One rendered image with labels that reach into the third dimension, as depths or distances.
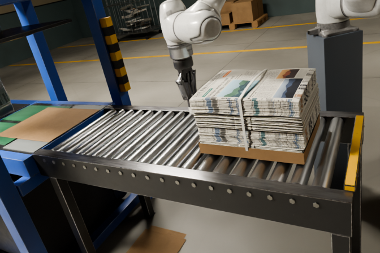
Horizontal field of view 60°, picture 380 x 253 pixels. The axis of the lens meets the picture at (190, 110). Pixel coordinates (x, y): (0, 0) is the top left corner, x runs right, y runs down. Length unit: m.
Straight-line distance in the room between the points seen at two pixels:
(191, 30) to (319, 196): 0.61
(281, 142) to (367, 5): 0.80
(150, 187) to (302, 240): 1.02
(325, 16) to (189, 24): 0.92
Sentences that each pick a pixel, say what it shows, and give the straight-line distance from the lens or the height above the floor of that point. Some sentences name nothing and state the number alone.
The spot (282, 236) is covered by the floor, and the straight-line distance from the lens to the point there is 2.02.
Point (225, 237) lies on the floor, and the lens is 2.05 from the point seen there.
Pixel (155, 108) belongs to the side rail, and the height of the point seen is 0.80.
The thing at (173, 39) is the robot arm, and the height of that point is 1.22.
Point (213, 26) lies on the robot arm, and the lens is 1.05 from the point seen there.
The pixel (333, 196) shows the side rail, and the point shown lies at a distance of 1.01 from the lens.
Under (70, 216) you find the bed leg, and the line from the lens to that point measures 1.80.
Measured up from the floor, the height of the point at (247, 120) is 0.96.
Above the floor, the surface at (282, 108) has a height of 1.00.
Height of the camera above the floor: 1.44
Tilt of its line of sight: 23 degrees down
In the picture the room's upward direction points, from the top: 12 degrees counter-clockwise
